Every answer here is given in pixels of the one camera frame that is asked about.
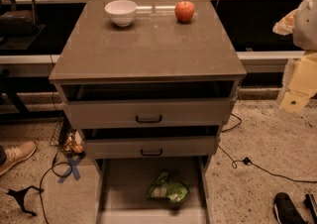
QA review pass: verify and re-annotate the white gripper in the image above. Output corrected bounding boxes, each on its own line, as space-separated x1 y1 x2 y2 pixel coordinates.
276 52 317 113

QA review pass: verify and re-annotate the green rice chip bag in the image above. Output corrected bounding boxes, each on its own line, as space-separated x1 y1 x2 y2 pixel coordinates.
146 171 189 204

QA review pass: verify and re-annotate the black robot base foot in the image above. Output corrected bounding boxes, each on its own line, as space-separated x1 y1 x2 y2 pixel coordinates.
273 192 306 224

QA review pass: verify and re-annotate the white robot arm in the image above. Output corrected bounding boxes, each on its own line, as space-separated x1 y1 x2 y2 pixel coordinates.
272 0 317 113

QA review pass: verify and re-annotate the middle grey drawer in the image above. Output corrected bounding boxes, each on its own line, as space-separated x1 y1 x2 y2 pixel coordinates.
82 126 219 159

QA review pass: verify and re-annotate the grey drawer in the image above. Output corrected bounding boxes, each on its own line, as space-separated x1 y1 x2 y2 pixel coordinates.
82 126 219 159
63 81 235 129
96 157 213 224

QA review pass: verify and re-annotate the top grey drawer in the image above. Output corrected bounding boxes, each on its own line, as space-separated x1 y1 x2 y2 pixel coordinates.
63 81 235 129

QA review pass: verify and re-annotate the grey drawer cabinet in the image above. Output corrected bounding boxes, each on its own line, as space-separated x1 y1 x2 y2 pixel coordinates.
48 0 248 224

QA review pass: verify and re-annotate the bottom grey drawer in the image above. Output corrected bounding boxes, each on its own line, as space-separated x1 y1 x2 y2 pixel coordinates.
96 157 213 224

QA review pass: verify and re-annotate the snack bag on floor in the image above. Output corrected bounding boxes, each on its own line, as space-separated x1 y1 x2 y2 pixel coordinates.
62 131 84 155

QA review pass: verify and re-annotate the black bag on shelf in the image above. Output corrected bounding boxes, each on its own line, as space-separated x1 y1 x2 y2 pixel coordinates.
0 10 36 37

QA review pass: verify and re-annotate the red apple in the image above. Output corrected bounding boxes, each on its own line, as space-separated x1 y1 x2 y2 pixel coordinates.
174 0 195 23

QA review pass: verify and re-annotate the white ceramic bowl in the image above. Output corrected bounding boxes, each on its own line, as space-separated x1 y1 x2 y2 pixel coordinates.
105 0 137 27

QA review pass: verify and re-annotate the tan shoe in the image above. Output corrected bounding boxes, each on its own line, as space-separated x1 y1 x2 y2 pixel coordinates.
0 141 37 175

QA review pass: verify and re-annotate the black floor cable right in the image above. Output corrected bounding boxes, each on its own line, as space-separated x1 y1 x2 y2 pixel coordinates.
217 112 317 184

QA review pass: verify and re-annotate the black floor cable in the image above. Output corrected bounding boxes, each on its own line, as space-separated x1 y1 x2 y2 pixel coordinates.
38 150 74 224
217 112 317 184

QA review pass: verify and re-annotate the black floor cable left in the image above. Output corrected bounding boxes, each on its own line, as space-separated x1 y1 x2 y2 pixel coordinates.
38 150 74 224

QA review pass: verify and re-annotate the black metal bracket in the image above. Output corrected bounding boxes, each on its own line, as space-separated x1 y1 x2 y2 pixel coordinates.
4 185 43 216

